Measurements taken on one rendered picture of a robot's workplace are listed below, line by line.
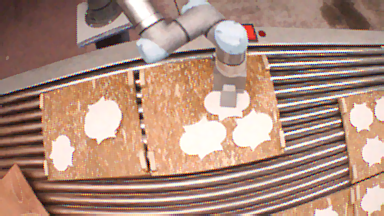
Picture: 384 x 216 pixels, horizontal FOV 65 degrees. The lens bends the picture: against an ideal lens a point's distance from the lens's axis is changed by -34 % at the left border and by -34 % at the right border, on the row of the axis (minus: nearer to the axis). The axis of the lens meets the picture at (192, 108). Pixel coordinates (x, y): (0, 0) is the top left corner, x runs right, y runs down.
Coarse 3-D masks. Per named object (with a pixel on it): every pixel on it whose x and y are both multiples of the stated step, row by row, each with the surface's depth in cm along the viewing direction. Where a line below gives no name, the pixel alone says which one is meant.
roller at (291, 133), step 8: (328, 120) 130; (336, 120) 130; (288, 128) 130; (296, 128) 130; (304, 128) 129; (312, 128) 129; (320, 128) 129; (328, 128) 130; (288, 136) 129; (296, 136) 129; (304, 136) 131; (0, 160) 127; (8, 160) 127; (16, 160) 127; (24, 160) 127; (32, 160) 127; (40, 160) 127; (0, 168) 128
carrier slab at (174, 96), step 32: (192, 64) 137; (256, 64) 137; (160, 96) 133; (192, 96) 133; (256, 96) 132; (160, 128) 129; (160, 160) 126; (192, 160) 125; (224, 160) 125; (256, 160) 125
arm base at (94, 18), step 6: (114, 0) 148; (108, 6) 146; (114, 6) 149; (90, 12) 147; (96, 12) 146; (102, 12) 146; (108, 12) 148; (114, 12) 150; (90, 18) 150; (96, 18) 148; (102, 18) 149; (108, 18) 150
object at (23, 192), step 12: (12, 168) 113; (12, 180) 111; (24, 180) 112; (0, 192) 109; (12, 192) 109; (24, 192) 110; (0, 204) 107; (12, 204) 108; (24, 204) 108; (36, 204) 108
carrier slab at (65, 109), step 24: (120, 72) 137; (48, 96) 135; (72, 96) 135; (96, 96) 134; (120, 96) 134; (48, 120) 131; (72, 120) 131; (48, 144) 128; (72, 144) 128; (96, 144) 128; (120, 144) 128; (72, 168) 124; (96, 168) 125; (120, 168) 125
